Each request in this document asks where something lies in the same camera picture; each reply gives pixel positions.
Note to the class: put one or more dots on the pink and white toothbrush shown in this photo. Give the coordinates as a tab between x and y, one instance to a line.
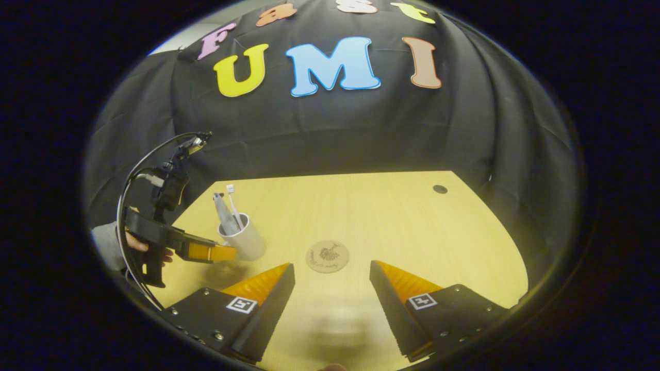
230	189

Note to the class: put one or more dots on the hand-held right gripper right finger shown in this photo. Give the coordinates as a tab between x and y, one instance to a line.
394	314

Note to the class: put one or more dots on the white toothpaste tube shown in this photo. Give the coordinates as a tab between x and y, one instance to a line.
223	211

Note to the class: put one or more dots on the round brown coaster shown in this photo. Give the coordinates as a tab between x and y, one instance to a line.
327	256

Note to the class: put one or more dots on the light wooden desktop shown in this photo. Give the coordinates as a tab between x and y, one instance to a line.
392	221

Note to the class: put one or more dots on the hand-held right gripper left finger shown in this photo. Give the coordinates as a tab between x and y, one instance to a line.
268	319

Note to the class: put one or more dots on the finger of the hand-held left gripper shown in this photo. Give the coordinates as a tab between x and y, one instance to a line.
198	240
211	252

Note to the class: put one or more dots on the black backdrop cloth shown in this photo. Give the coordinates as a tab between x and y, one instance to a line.
335	129

